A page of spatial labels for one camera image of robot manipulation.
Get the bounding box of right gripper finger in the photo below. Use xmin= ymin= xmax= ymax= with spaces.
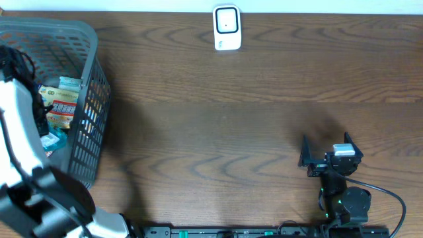
xmin=344 ymin=132 xmax=361 ymax=154
xmin=298 ymin=135 xmax=312 ymax=167

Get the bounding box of yellow snack bag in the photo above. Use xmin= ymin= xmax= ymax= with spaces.
xmin=38 ymin=85 xmax=79 ymax=130

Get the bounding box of teal mouthwash bottle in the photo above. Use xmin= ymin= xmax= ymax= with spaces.
xmin=40 ymin=126 xmax=67 ymax=151

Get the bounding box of light blue tissue pack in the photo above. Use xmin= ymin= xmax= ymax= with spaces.
xmin=58 ymin=76 xmax=83 ymax=93

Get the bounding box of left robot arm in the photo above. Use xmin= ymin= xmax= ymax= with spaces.
xmin=1 ymin=46 xmax=138 ymax=237

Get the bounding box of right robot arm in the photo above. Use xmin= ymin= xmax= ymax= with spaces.
xmin=298 ymin=133 xmax=371 ymax=226

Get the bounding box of white barcode scanner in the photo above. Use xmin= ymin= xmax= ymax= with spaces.
xmin=212 ymin=5 xmax=242 ymax=51

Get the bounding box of grey plastic basket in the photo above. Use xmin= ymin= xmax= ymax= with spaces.
xmin=1 ymin=17 xmax=111 ymax=188

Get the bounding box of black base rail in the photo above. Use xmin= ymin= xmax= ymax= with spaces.
xmin=142 ymin=226 xmax=390 ymax=238

